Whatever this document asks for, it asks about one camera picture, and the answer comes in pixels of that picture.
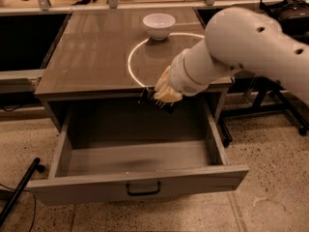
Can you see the black pole on floor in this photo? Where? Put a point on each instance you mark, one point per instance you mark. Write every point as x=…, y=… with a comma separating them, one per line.
x=10, y=196

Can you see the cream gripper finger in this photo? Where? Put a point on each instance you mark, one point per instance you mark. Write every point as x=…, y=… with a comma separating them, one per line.
x=162, y=84

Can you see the black vr headset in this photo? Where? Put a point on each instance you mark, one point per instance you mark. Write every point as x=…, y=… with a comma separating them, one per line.
x=292, y=15

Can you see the black rxbar chocolate wrapper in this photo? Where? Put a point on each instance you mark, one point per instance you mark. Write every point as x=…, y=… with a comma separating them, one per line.
x=148, y=97

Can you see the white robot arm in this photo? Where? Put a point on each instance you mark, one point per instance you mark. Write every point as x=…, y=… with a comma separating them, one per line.
x=237, y=39

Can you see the white ceramic bowl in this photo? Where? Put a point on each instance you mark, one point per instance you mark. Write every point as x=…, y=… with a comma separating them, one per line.
x=159, y=26

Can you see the black drawer handle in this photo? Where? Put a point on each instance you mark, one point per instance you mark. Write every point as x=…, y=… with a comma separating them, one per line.
x=143, y=190

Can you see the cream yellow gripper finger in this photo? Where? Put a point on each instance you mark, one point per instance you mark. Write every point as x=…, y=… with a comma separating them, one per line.
x=168, y=94

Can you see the grey open top drawer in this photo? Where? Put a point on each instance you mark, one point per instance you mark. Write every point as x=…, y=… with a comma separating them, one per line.
x=106, y=144

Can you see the grey cabinet with counter top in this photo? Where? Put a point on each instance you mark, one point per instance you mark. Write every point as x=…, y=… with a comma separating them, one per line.
x=106, y=52

